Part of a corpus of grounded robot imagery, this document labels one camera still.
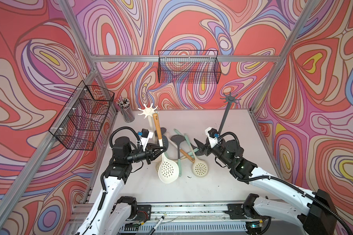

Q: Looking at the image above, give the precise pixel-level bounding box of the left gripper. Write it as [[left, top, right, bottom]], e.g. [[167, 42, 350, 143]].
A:
[[125, 144, 165, 167]]

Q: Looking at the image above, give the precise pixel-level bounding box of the grey skimmer mint handle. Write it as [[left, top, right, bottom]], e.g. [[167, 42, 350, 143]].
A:
[[160, 127, 169, 149]]

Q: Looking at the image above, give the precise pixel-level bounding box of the cream skimmer mint handle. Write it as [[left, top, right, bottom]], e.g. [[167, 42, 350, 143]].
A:
[[184, 134, 209, 178]]

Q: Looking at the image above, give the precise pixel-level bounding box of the cream skimmer wooden handle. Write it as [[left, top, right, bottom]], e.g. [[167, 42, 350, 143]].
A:
[[152, 113, 179, 184]]

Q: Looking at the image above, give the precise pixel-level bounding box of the dark grey utensil rack stand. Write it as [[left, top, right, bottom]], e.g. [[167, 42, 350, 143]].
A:
[[218, 92, 241, 134]]

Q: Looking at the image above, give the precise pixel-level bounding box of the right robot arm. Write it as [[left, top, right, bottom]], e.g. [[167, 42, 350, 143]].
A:
[[195, 128, 353, 235]]

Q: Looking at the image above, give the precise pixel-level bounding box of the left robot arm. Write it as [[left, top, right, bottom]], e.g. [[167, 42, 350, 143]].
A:
[[76, 126, 167, 235]]

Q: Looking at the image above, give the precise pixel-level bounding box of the cream skimmer on table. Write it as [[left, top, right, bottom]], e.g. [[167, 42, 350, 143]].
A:
[[156, 161, 162, 172]]

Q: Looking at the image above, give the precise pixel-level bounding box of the cream utensil rack stand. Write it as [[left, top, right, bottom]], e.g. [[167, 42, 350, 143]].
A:
[[138, 103, 159, 144]]

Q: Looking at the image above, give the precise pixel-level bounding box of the cream slotted spoon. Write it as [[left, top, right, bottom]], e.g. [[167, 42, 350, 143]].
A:
[[167, 135, 195, 163]]

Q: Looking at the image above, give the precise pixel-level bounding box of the pen holder cup with pens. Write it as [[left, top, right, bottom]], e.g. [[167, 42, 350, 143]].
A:
[[117, 98, 135, 123]]

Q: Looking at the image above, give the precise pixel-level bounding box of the black marker pen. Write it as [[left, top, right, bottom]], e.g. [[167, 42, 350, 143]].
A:
[[148, 216, 165, 235]]

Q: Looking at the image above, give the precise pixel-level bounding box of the grey slotted spatula mint handle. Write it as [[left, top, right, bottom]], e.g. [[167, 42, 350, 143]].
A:
[[170, 135, 201, 160]]

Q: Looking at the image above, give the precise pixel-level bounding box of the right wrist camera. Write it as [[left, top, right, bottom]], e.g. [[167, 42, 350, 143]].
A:
[[205, 127, 221, 148]]

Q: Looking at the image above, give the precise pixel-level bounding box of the grey slotted spoon mint handle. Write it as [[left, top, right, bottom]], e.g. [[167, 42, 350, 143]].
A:
[[171, 135, 185, 177]]

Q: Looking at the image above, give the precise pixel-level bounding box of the black wire basket left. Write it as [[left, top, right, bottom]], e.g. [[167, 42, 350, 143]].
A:
[[49, 81, 115, 151]]

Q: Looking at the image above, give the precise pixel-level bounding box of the black wire basket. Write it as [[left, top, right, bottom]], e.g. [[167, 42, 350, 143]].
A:
[[49, 81, 115, 151], [157, 49, 222, 84]]

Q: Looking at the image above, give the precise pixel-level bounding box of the black wire basket back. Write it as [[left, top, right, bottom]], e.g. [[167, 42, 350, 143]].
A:
[[157, 49, 222, 84]]

